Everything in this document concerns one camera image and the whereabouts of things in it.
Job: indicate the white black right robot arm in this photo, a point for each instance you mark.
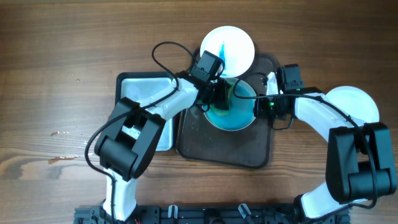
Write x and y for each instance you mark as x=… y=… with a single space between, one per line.
x=360 y=165

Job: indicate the black tray with soapy water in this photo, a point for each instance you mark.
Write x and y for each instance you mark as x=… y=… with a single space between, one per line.
x=140 y=85

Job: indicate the green yellow sponge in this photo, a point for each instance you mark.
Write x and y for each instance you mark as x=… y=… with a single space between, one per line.
x=222 y=108

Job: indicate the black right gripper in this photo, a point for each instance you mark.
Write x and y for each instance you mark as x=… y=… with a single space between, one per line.
x=259 y=109

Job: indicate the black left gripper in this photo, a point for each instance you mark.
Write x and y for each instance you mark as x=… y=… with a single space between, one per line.
x=223 y=84

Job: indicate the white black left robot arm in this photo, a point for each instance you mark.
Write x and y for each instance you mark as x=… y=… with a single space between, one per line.
x=126 y=144

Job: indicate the white plate far blue stain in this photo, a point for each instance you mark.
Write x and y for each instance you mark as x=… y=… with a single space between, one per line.
x=233 y=45

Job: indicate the brown plastic serving tray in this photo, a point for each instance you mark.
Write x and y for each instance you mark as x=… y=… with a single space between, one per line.
x=199 y=140

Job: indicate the white plate blue smear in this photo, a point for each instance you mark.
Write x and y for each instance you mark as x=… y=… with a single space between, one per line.
x=241 y=113

